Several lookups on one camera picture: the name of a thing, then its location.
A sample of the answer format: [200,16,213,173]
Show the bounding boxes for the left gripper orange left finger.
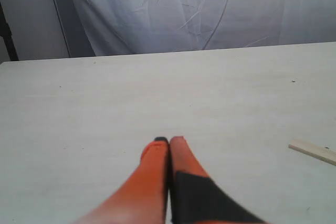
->
[75,137,169,223]

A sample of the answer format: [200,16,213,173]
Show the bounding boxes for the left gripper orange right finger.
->
[170,136,265,223]

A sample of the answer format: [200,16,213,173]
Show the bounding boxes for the plain wooden stick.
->
[288,140,336,166]

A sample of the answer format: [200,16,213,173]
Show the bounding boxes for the white backdrop curtain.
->
[54,0,335,57]

